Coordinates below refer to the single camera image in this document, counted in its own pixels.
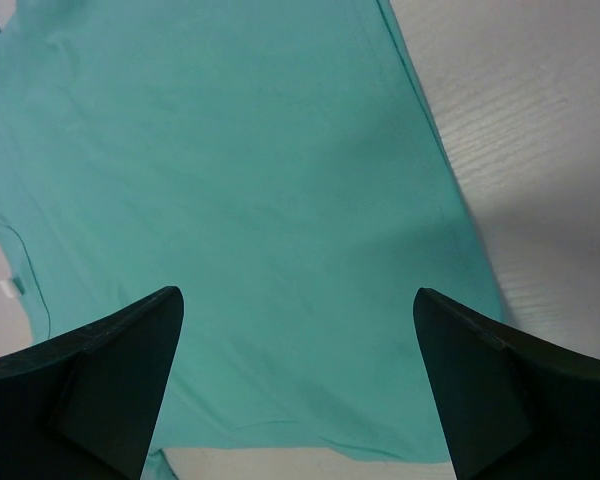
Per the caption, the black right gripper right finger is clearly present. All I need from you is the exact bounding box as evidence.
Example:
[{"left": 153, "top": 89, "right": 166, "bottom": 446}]
[{"left": 413, "top": 288, "right": 600, "bottom": 479}]

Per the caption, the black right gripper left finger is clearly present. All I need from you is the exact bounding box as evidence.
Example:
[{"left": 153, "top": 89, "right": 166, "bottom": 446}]
[{"left": 0, "top": 287, "right": 184, "bottom": 479}]

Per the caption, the mint green t-shirt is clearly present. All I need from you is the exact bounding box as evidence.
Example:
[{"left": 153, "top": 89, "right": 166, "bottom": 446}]
[{"left": 0, "top": 1, "right": 501, "bottom": 479}]

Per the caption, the white shirt neck label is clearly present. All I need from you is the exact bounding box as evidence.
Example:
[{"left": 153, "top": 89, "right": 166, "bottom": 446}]
[{"left": 0, "top": 278, "right": 21, "bottom": 299}]

